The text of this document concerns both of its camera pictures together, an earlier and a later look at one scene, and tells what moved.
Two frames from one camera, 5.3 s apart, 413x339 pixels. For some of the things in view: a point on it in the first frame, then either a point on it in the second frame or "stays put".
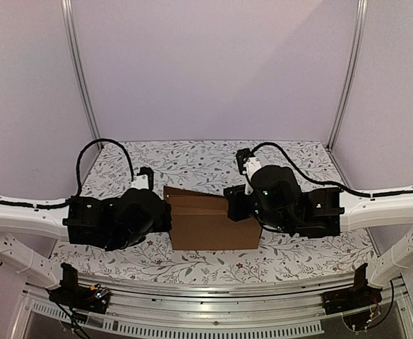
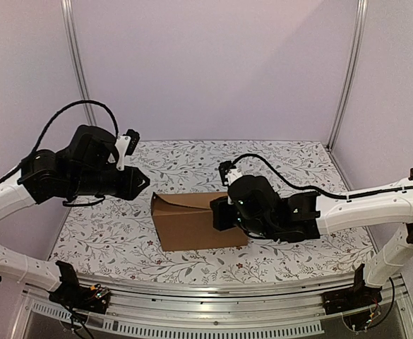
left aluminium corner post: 79,65 stays put
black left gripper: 164,226 -> 128,191
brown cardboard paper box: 200,221 stays put
